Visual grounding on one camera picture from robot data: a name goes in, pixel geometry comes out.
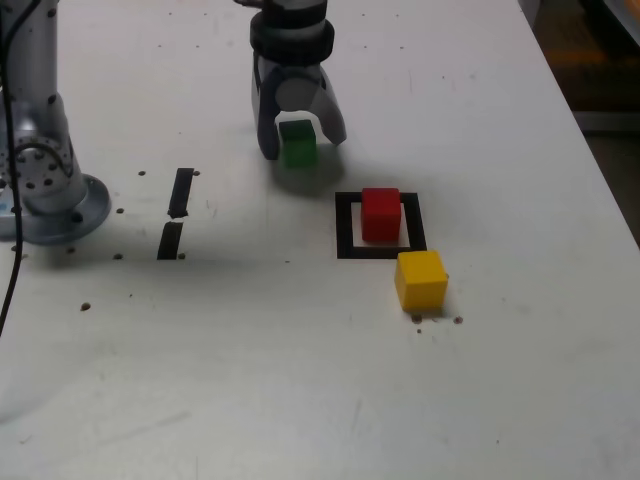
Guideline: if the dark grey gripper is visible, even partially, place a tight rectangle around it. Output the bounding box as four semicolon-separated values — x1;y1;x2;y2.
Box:
249;52;348;162

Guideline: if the black tape strip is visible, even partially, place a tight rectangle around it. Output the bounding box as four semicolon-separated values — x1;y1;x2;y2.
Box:
156;167;195;261

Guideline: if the green cube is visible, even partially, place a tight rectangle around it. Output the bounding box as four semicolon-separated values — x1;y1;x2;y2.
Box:
277;119;319;170

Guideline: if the yellow cube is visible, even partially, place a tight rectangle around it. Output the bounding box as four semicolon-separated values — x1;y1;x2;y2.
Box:
394;250;449;310

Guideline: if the long black hanging cable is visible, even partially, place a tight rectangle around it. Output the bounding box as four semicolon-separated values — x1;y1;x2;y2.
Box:
0;0;44;338

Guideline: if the black tape square outline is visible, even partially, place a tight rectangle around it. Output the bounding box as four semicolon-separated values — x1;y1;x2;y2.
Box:
334;191;429;260

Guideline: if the red cube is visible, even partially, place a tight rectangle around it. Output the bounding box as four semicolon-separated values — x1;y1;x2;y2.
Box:
360;187;403;243

